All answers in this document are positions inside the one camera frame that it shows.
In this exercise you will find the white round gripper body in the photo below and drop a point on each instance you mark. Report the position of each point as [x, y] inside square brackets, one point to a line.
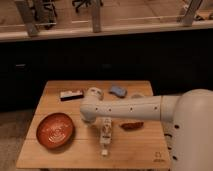
[94, 93]

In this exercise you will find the red ceramic bowl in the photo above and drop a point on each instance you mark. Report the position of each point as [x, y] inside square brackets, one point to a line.
[55, 130]

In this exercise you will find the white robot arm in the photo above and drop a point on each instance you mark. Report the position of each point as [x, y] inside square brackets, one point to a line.
[191, 115]

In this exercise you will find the blue cloth piece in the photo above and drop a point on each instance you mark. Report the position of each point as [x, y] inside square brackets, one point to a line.
[118, 91]

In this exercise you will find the clear plastic bottle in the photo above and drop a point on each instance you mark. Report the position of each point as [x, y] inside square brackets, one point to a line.
[105, 135]

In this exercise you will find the dark red chili pepper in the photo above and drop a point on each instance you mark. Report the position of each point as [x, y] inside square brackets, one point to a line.
[132, 126]

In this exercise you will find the wooden table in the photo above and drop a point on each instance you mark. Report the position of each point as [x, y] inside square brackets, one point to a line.
[141, 149]

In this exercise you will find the black office chair middle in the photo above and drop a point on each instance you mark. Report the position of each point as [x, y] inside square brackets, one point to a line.
[78, 3]

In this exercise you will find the black office chair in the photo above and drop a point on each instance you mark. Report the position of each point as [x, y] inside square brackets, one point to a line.
[44, 13]
[78, 3]

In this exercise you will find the black office chair left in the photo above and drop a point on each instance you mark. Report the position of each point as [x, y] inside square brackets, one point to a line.
[44, 13]

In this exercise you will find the grey railing post middle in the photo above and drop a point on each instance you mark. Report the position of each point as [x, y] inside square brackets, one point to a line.
[95, 15]

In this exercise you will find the grey railing post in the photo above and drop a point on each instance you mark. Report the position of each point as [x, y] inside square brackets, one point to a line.
[95, 15]
[190, 11]
[27, 17]

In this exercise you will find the grey railing post left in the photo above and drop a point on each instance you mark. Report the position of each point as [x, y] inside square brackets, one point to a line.
[27, 17]

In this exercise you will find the grey railing post right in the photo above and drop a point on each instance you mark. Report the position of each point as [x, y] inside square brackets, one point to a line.
[190, 11]

